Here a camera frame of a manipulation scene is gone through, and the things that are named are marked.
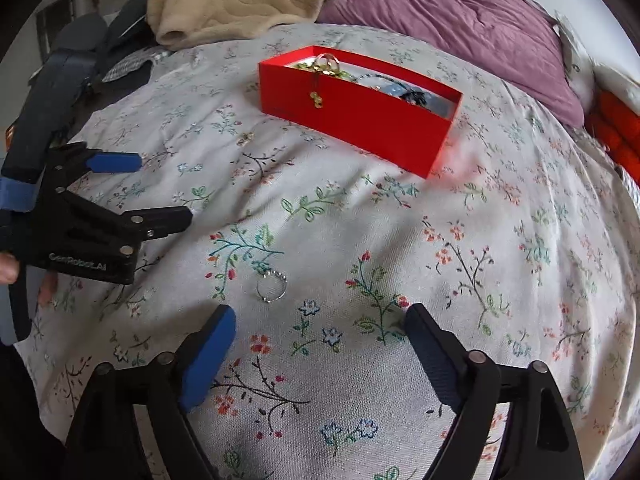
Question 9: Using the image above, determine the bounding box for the gold knot ring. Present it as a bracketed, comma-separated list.
[314, 52, 344, 77]

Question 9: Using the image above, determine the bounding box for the green bead cord bracelet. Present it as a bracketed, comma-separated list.
[290, 58, 362, 111]

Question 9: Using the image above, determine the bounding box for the black flower hair clip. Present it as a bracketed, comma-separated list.
[399, 89, 431, 110]

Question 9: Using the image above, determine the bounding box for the light blue bead bracelet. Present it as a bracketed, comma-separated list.
[359, 77, 454, 111]

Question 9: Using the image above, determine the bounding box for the red jewelry box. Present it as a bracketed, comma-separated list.
[258, 46, 463, 178]

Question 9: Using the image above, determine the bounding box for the left hand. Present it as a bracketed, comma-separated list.
[0, 252, 58, 307]

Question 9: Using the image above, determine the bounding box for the floral white bedsheet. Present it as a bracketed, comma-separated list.
[20, 25, 639, 479]

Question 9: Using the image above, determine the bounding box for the red orange knitted cushion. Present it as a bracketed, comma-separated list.
[586, 90, 640, 183]

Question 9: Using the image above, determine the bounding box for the purple pillow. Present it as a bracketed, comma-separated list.
[318, 0, 585, 127]

